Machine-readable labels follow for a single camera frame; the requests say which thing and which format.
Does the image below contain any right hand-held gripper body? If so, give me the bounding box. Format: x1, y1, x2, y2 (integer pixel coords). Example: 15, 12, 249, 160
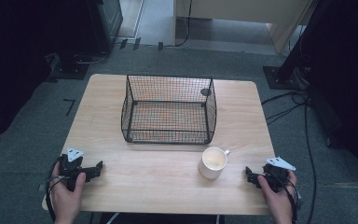
262, 156, 296, 193

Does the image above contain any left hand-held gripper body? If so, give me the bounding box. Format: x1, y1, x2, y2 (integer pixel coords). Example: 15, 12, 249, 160
58, 147, 88, 192

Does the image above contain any white cup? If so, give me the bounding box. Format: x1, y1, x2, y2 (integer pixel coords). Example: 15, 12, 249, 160
198, 147, 231, 180

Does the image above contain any black wire mesh basket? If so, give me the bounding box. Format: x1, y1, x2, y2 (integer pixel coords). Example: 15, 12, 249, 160
120, 74, 217, 145

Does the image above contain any person's right hand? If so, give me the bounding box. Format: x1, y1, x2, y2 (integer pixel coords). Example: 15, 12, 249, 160
256, 169, 298, 224

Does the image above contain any person's left hand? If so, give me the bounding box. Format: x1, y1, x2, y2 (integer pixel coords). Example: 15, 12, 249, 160
49, 172, 87, 224

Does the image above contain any dark curtain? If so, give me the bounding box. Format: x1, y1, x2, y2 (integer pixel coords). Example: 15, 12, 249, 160
0, 0, 101, 147
304, 0, 358, 188

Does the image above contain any black metal stand with base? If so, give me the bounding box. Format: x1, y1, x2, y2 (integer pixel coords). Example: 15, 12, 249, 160
262, 0, 324, 91

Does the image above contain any black equipment cabinet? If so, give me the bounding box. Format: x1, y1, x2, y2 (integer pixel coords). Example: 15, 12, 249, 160
85, 0, 124, 54

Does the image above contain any beige wooden cabinet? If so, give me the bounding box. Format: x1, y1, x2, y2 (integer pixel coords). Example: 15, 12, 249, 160
172, 0, 314, 55

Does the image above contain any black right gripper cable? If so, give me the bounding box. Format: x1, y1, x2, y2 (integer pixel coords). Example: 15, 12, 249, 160
265, 170, 302, 224

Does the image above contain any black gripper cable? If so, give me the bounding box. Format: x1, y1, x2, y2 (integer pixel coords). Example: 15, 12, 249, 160
45, 154, 67, 223
265, 170, 302, 224

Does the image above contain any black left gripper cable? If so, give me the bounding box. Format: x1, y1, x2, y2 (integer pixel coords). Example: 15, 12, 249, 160
45, 154, 67, 223

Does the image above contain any long black floor cable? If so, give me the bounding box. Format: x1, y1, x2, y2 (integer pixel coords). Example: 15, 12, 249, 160
303, 92, 318, 224

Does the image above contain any black stand base plate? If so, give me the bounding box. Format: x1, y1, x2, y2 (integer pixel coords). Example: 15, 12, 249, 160
45, 52, 91, 83

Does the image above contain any grey curved floor cable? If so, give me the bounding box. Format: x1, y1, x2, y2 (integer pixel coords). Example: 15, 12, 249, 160
74, 50, 110, 65

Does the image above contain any black hanging cable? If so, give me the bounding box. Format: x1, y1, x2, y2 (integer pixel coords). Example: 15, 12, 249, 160
164, 0, 194, 49

